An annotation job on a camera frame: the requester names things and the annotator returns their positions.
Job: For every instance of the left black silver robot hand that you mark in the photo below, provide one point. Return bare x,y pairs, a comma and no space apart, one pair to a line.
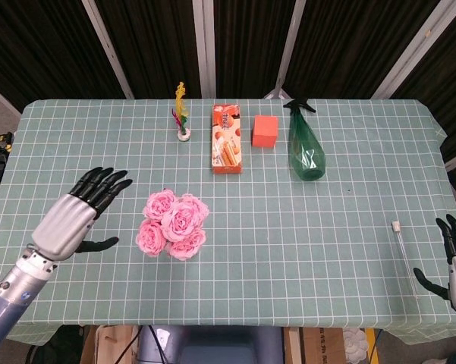
64,227

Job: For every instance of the pink flower bouquet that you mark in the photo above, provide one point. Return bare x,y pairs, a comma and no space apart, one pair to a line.
174,223

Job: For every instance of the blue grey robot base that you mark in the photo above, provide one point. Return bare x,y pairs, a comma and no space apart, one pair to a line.
212,347

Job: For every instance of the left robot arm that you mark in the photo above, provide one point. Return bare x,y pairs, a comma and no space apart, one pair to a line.
11,299

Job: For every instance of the green checked tablecloth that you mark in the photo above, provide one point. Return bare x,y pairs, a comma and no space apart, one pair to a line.
288,246

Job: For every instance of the glass test tube white cap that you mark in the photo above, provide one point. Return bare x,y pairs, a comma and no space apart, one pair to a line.
401,246

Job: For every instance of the torn cardboard sheet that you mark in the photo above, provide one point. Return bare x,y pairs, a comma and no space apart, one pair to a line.
110,345

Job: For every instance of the brown cardboard box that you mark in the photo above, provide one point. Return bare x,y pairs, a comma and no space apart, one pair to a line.
322,347

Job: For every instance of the colourful feather shuttlecock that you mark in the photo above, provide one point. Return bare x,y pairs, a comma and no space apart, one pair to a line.
182,121

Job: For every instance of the wooden plank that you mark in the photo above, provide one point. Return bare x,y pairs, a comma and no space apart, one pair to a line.
293,346

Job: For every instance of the orange biscuit box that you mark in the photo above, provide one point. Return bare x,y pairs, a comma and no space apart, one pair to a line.
227,140

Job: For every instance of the green spray bottle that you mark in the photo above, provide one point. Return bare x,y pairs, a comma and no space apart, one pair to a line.
305,148

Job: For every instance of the black curtain backdrop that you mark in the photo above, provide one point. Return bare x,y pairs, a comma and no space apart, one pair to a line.
159,41

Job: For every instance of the orange cube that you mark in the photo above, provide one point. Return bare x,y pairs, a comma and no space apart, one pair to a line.
265,130

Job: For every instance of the white partition frame post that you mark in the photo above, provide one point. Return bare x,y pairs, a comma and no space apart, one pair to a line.
106,45
290,41
205,49
409,53

